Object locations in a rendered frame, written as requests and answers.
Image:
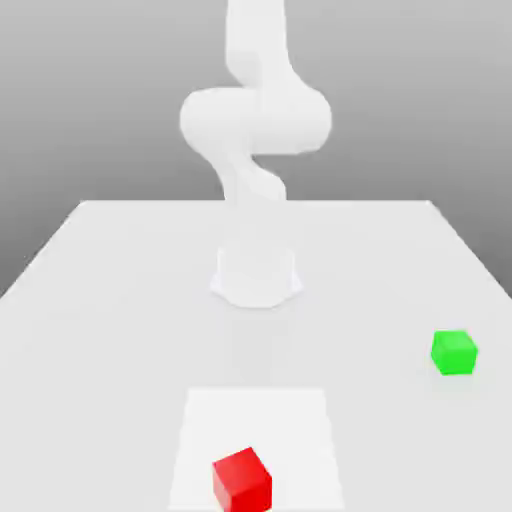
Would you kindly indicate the small green cube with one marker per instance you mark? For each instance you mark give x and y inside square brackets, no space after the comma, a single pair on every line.
[454,352]

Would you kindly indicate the small red cube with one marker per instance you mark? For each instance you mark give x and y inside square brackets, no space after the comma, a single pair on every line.
[242,480]

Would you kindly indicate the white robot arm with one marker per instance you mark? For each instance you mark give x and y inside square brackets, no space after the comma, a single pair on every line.
[256,120]

